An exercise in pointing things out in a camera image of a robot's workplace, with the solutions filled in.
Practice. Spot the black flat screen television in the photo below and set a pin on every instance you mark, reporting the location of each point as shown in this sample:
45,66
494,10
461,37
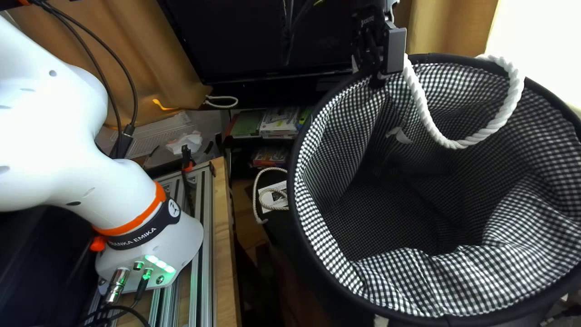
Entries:
260,37

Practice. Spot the white laundry bag black rim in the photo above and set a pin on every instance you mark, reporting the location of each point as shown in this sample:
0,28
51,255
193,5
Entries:
423,274

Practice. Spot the red black clamp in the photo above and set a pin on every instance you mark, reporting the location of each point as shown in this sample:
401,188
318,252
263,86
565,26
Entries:
187,161

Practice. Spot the wooden robot table board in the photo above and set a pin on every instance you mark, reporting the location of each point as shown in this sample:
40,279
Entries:
225,255

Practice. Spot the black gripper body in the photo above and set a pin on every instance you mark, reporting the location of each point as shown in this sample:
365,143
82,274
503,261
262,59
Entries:
370,34

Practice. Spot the white power adapter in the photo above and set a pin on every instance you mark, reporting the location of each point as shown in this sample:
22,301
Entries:
274,195

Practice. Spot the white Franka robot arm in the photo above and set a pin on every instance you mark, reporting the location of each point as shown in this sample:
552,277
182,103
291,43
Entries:
55,152

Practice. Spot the black television stand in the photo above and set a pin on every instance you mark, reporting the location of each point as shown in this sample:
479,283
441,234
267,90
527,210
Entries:
278,92

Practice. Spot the brown fabric sheet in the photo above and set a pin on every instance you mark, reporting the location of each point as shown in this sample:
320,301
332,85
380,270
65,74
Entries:
151,56

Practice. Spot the crumpled white tissue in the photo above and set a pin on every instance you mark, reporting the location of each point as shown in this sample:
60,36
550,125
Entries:
183,143

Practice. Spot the aluminium extrusion frame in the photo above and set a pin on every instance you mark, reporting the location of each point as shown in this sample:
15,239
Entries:
196,284

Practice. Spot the golden tan curtain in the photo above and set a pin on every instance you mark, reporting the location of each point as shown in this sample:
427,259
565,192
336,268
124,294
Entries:
447,28

